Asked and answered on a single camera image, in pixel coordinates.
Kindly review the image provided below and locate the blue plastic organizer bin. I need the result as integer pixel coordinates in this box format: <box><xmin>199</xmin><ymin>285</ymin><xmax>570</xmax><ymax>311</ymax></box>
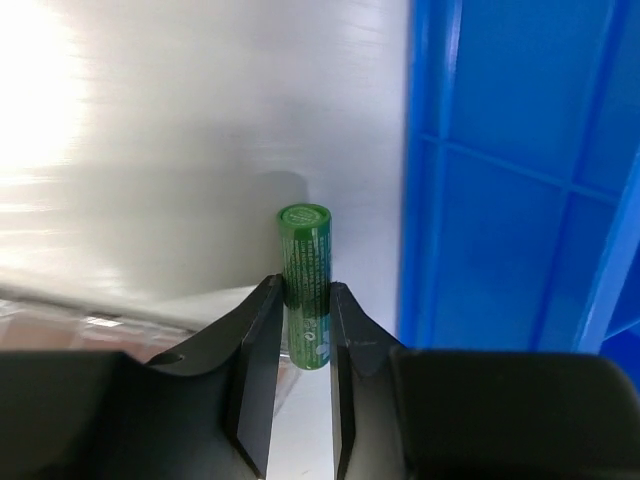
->
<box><xmin>398</xmin><ymin>0</ymin><xmax>640</xmax><ymax>354</ymax></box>

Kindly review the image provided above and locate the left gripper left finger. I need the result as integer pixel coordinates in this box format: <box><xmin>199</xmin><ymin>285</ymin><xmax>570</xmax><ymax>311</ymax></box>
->
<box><xmin>147</xmin><ymin>274</ymin><xmax>283</xmax><ymax>478</ymax></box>

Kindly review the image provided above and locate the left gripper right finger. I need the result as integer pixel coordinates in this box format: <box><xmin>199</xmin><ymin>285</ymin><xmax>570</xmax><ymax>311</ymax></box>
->
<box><xmin>330</xmin><ymin>282</ymin><xmax>403</xmax><ymax>479</ymax></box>

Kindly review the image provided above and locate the clear eyeshadow palette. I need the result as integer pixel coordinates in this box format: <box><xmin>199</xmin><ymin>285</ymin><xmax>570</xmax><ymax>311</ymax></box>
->
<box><xmin>0</xmin><ymin>294</ymin><xmax>301</xmax><ymax>416</ymax></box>

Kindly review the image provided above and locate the green small tube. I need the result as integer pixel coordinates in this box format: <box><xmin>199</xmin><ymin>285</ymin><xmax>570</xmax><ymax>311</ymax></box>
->
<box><xmin>277</xmin><ymin>203</ymin><xmax>332</xmax><ymax>370</ymax></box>

